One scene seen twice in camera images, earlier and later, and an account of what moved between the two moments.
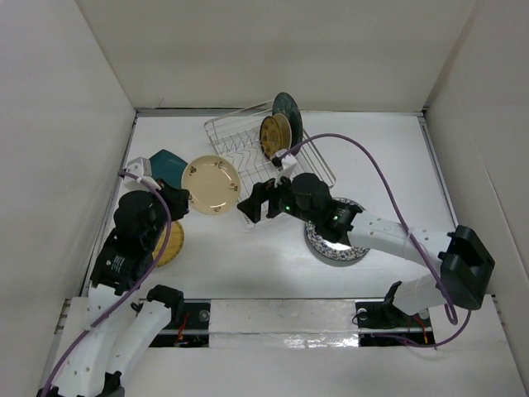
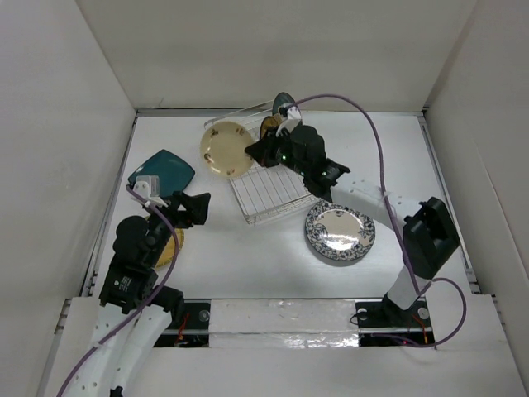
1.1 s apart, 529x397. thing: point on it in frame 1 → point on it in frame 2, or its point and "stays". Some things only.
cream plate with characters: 213,184 → 223,149
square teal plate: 168,168 stays
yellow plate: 174,238 stays
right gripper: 261,191 → 259,152
